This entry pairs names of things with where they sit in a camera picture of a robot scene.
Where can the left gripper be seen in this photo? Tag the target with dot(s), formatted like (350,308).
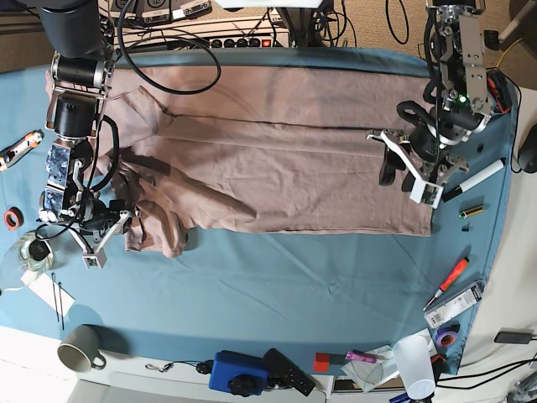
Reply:
(431,158)

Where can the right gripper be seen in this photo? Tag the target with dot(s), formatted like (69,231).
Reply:
(98,222)

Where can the pinkish-brown T-shirt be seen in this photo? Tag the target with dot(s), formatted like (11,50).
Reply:
(266,150)

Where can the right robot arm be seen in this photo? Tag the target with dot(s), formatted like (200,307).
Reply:
(85,154)

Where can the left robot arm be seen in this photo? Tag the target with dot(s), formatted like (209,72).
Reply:
(457,90)

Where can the white black marker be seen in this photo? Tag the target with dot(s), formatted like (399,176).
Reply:
(474,180)

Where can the orange screwdriver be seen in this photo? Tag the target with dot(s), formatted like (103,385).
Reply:
(454,274)

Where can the red tape roll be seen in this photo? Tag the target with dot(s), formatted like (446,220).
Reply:
(13,218)

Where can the clear tape roll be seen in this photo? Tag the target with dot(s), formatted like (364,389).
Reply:
(25,262)

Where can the orange white utility knife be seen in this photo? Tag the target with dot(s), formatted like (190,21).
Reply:
(15,152)

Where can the white paper card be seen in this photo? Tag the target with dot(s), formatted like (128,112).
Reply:
(42,287)

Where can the black computer mouse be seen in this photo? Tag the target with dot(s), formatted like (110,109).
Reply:
(527,155)

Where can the clear plastic package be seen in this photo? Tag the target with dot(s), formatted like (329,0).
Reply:
(442,312)

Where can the orange black clamp tool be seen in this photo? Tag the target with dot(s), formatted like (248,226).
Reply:
(498,87)

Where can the blue table cloth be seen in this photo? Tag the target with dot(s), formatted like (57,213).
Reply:
(299,293)

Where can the purple tape roll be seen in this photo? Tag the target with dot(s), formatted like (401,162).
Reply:
(446,336)

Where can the grey ceramic mug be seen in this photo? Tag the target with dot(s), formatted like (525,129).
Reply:
(79,351)

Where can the white plastic cup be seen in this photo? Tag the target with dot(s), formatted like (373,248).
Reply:
(412,357)

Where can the purple marker pen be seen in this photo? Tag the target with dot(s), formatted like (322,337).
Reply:
(368,358)

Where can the black power adapter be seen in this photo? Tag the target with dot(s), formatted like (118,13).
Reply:
(514,337)

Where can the red black block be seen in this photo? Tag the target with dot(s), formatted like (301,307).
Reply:
(324,361)

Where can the white power strip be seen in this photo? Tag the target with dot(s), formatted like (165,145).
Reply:
(244,32)

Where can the blue box device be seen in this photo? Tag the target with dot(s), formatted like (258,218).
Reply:
(238,374)

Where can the black remote control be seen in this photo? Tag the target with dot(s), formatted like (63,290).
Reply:
(281,368)

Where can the black cable tie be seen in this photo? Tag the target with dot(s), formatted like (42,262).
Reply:
(58,299)

